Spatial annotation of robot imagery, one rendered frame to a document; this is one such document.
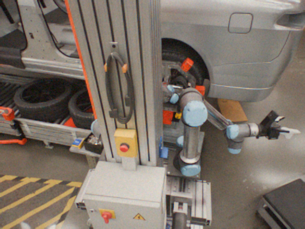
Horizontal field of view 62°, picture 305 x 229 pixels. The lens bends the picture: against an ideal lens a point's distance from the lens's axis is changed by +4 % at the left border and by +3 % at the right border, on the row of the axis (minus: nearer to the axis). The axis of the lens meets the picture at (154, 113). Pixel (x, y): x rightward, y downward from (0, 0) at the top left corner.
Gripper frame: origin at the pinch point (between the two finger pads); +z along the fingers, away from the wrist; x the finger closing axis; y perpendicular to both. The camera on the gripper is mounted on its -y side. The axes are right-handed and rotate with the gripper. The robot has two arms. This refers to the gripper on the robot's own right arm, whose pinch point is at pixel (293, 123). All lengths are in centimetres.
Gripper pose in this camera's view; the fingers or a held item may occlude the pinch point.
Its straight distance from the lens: 158.3
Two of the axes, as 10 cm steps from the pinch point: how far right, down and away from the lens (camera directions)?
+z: 10.0, -0.8, 0.5
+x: 0.9, 5.1, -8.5
